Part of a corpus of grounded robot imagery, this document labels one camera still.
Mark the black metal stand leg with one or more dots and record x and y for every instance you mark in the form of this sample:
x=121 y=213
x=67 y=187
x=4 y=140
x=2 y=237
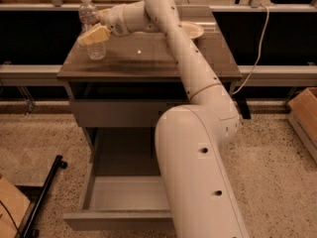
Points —
x=58 y=163

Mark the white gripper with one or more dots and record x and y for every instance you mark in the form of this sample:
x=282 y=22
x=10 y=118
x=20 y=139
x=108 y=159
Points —
x=114 y=20

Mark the grey drawer cabinet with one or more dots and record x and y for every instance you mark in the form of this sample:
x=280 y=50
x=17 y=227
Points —
x=136 y=67

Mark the white paper bowl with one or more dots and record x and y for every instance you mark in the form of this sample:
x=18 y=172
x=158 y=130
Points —
x=193 y=30

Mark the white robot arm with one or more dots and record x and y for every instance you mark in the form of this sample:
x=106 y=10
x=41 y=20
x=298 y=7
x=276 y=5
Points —
x=189 y=137

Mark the cardboard box at left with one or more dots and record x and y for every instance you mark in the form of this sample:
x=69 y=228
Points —
x=13 y=207

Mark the wooden box at right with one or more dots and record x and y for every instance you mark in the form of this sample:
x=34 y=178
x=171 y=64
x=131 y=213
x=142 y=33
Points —
x=303 y=118

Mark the open grey middle drawer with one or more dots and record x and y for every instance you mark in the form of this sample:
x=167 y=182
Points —
x=122 y=189

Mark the closed grey top drawer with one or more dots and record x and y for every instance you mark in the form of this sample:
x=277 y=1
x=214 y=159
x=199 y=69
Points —
x=119 y=113

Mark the clear plastic water bottle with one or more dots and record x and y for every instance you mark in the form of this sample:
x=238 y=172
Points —
x=87 y=13

